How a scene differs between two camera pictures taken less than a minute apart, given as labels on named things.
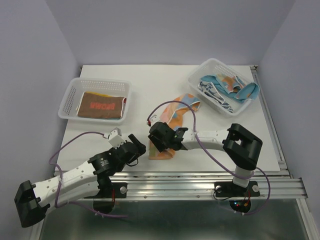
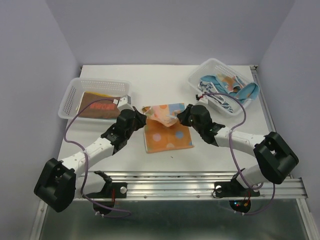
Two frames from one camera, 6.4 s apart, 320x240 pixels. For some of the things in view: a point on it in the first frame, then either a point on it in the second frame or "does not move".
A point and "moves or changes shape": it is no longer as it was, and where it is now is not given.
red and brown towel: x=100 y=106 does not move
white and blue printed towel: x=210 y=91 does not move
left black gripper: x=141 y=146 → x=140 y=117
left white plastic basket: x=119 y=87 does not move
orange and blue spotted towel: x=171 y=114 moves or changes shape
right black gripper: x=159 y=145 → x=183 y=115
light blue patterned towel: x=233 y=88 does not move
